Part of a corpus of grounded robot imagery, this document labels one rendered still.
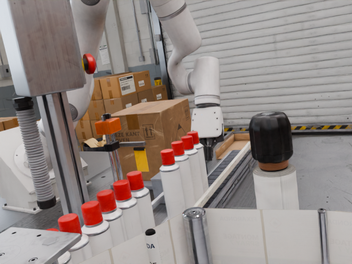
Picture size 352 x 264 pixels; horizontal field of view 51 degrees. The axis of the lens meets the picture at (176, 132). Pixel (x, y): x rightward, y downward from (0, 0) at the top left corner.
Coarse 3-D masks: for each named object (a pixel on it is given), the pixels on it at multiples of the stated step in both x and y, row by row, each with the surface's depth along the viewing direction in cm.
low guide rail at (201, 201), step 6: (246, 144) 151; (246, 150) 146; (240, 156) 138; (234, 162) 131; (228, 168) 125; (222, 174) 120; (228, 174) 124; (216, 180) 115; (222, 180) 118; (210, 186) 111; (216, 186) 113; (210, 192) 108; (204, 198) 104; (198, 204) 100; (204, 204) 103
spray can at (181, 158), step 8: (176, 144) 99; (176, 152) 99; (184, 152) 100; (176, 160) 99; (184, 160) 99; (184, 168) 99; (184, 176) 100; (184, 184) 100; (192, 184) 102; (184, 192) 101; (192, 192) 102; (192, 200) 102
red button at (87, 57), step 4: (84, 56) 67; (88, 56) 66; (92, 56) 67; (84, 60) 67; (88, 60) 66; (92, 60) 66; (84, 64) 67; (88, 64) 67; (92, 64) 66; (84, 68) 67; (88, 68) 67; (92, 68) 67; (88, 72) 68; (92, 72) 68
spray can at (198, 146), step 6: (192, 132) 110; (198, 138) 109; (198, 144) 109; (198, 150) 108; (204, 162) 110; (204, 168) 110; (204, 174) 110; (204, 180) 111; (204, 186) 111; (204, 192) 111
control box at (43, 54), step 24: (0, 0) 63; (24, 0) 58; (48, 0) 60; (0, 24) 70; (24, 24) 59; (48, 24) 60; (72, 24) 63; (24, 48) 59; (48, 48) 61; (72, 48) 63; (24, 72) 60; (48, 72) 61; (72, 72) 63
